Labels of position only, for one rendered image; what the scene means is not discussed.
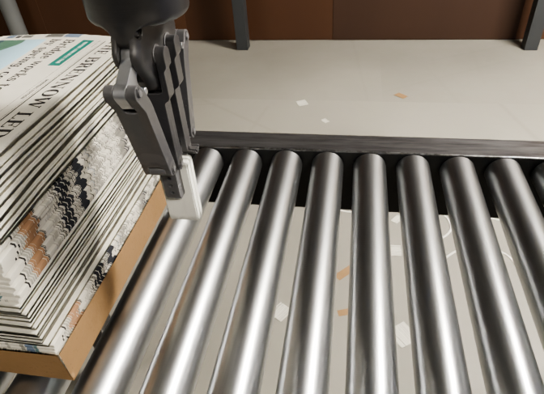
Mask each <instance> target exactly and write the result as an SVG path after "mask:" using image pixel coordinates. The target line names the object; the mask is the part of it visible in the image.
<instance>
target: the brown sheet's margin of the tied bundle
mask: <svg viewBox="0 0 544 394"><path fill-rule="evenodd" d="M166 205H167V202H166V199H165V196H164V191H163V187H162V184H161V180H160V181H159V183H158V184H157V186H156V188H155V190H154V192H153V193H152V195H151V197H150V199H149V201H148V203H147V204H146V206H145V208H144V210H143V212H142V213H141V215H140V217H139V219H138V221H137V222H136V224H135V225H134V228H133V230H132V231H131V232H130V235H129V237H128V238H127V240H126V242H125V243H124V245H123V247H122V249H121V250H120V252H119V253H118V255H117V258H116V259H115V261H114V262H113V264H112V266H111V268H110V269H109V271H108V272H107V274H106V276H105V278H104V280H103V281H102V282H101V284H100V286H99V288H98V290H97V291H96V293H95V294H94V296H93V298H92V300H91V302H90V303H89V304H88V306H87V308H86V310H85V312H84V313H83V315H82V316H81V318H80V320H79V322H78V323H77V324H76V326H75V328H74V330H73V332H72V333H71V335H70V337H69V338H68V340H67V342H66V343H65V345H64V346H63V348H62V350H61V352H60V354H59V355H60V357H61V358H62V361H63V362H64V363H65V365H66V368H67V369H68V371H69V372H70V374H69V372H68V371H67V369H66V368H65V367H64V365H63V364H62V362H61V361H60V359H59V358H58V356H54V355H47V354H32V353H24V352H16V351H9V350H0V371H5V372H11V373H18V374H24V375H36V376H43V377H49V378H56V379H68V380H75V378H76V376H77V374H78V373H79V370H80V368H81V366H82V365H83V363H84V361H85V359H86V357H87V355H88V353H89V351H90V349H91V348H92V346H93V344H94V342H95V340H96V338H97V336H98V334H99V333H100V330H101V329H102V327H103V325H104V322H105V321H106V319H107V317H108V315H109V313H110V311H111V310H112V308H113V305H114V303H115V302H116V300H117V298H118V296H119V294H120V293H121V290H122V288H123V286H124V285H125V283H126V281H127V279H128V277H129V275H130V273H131V271H132V269H133V267H134V266H135V264H136V262H137V260H138V258H139V256H140V254H141V252H142V250H143V249H144V247H145V245H146V243H147V241H148V239H149V237H150V235H151V233H152V232H153V230H154V228H155V225H156V223H157V222H158V220H159V217H160V216H161V214H162V213H163V211H164V208H165V206H166ZM71 376H72V377H71Z"/></svg>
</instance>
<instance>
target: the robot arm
mask: <svg viewBox="0 0 544 394"><path fill-rule="evenodd" d="M82 1H83V6H84V9H85V11H86V15H87V18H88V19H89V21H90V22H91V23H93V24H94V25H96V26H97V27H101V28H103V29H104V30H105V31H106V32H107V33H108V34H109V35H110V36H111V48H112V57H113V62H114V64H115V66H116V67H117V68H118V73H117V80H116V83H115V85H105V86H104V88H103V97H104V100H105V102H106V103H107V104H108V105H109V106H110V107H111V108H112V109H113V110H114V111H115V112H116V114H117V116H118V118H119V120H120V122H121V125H122V127H123V129H124V131H125V133H126V135H127V137H128V139H129V140H130V144H131V146H132V147H133V149H134V152H135V154H136V155H137V158H138V161H139V162H140V164H141V166H142V169H143V171H144V172H145V174H146V175H159V177H160V180H161V184H162V187H163V191H164V196H165V199H166V202H167V206H168V212H169V214H170V218H171V219H185V220H198V219H199V218H200V215H201V214H202V205H201V201H200V197H199V192H198V185H197V181H196V177H195V173H194V169H193V161H192V157H191V156H190V155H188V154H197V153H198V151H199V144H191V141H190V138H194V136H195V134H196V129H195V122H194V114H193V97H192V88H191V80H190V71H189V33H188V30H187V29H176V27H175V22H174V19H177V18H179V17H181V16H182V15H183V14H184V13H185V12H186V11H187V10H188V8H189V0H82Z"/></svg>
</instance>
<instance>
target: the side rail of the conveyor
mask: <svg viewBox="0 0 544 394"><path fill-rule="evenodd" d="M190 141H191V144H199V149H201V148H205V147H208V148H211V149H214V150H216V151H218V152H219V153H220V154H221V155H222V157H223V168H222V170H221V172H220V174H219V178H218V179H217V182H216V184H215V187H214V189H213V192H212V194H211V196H210V199H209V201H208V202H215V200H216V198H217V196H218V194H219V190H220V188H221V185H222V183H223V180H224V177H225V176H226V173H227V170H228V168H229V165H230V163H231V161H232V157H233V155H234V154H235V153H236V152H237V151H238V150H243V149H249V150H253V151H255V152H256V153H258V154H259V155H260V156H261V159H262V168H261V172H260V176H259V178H258V181H257V186H256V188H255V191H254V194H253V199H252V202H251V205H259V204H260V201H261V196H262V193H263V189H264V187H265V183H266V178H267V176H268V172H269V169H270V164H271V161H272V158H273V157H274V155H275V154H276V153H278V152H279V151H282V150H289V151H292V152H294V153H296V154H297V155H298V156H299V157H300V158H301V160H302V164H303V165H302V170H301V175H300V183H299V187H298V192H297V197H296V201H295V207H305V203H306V198H307V192H308V183H309V177H310V172H311V167H312V161H313V159H314V157H315V156H316V155H318V154H320V153H322V152H332V153H335V154H336V155H338V156H339V157H340V158H341V159H342V161H343V177H342V201H341V210H351V206H352V183H353V165H354V161H355V160H356V159H357V158H358V157H359V156H360V155H365V154H375V155H379V156H380V157H381V158H382V159H383V160H384V161H385V165H386V178H387V191H388V205H389V212H394V213H399V204H398V195H397V177H396V166H397V163H398V162H399V161H400V160H401V159H402V158H404V157H406V156H408V155H419V156H422V157H424V158H425V159H426V160H427V161H428V163H429V166H430V171H431V178H432V183H433V188H434V192H435V197H436V204H437V209H438V214H439V215H448V211H447V206H446V202H445V199H444V191H443V187H442V184H441V179H440V167H441V165H442V164H443V163H444V162H445V161H446V160H448V159H451V158H453V157H465V158H467V159H469V160H470V161H472V163H473V164H474V167H475V171H476V173H477V176H478V180H479V183H480V185H481V189H482V193H483V196H484V198H485V201H486V204H487V208H488V211H489V214H490V216H491V218H499V217H498V214H497V212H496V209H495V205H494V202H493V201H492V198H491V194H490V191H489V188H488V186H487V182H486V179H485V176H484V172H485V170H486V168H487V166H488V165H489V164H490V163H492V162H494V161H496V160H497V159H513V160H515V161H517V162H518V163H519V164H520V166H521V169H522V171H523V173H524V175H525V178H526V180H527V182H528V184H529V187H530V189H531V191H532V193H533V195H534V198H535V200H536V202H537V204H538V207H539V209H540V211H541V212H542V216H543V218H544V206H543V204H542V202H541V200H540V198H539V196H538V193H537V191H536V189H535V187H534V186H533V182H532V180H531V173H532V171H533V169H534V168H535V167H536V166H537V165H539V164H540V163H543V162H544V141H523V140H495V139H468V138H415V137H387V136H360V135H333V134H306V133H252V132H225V131H197V130H196V134H195V136H194V138H190Z"/></svg>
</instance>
